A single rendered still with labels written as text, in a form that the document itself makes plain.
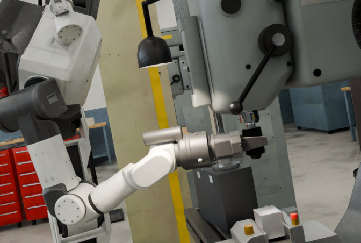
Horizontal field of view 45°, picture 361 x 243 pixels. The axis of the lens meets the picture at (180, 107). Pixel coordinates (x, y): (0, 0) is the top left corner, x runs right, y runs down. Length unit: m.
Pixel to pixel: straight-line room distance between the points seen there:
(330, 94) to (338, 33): 7.34
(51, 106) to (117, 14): 1.69
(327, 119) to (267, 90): 7.36
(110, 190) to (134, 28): 1.78
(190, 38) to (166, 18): 9.26
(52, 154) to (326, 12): 0.74
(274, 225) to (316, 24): 0.47
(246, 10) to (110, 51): 1.84
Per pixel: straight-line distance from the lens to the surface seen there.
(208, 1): 0.98
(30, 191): 5.72
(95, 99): 10.01
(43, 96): 1.13
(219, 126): 1.40
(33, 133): 1.14
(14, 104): 1.16
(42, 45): 1.25
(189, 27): 1.02
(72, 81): 1.21
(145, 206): 2.82
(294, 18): 1.00
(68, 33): 1.18
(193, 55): 1.01
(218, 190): 1.37
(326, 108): 8.33
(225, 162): 1.40
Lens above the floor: 1.40
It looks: 3 degrees down
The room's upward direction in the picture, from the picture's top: 10 degrees counter-clockwise
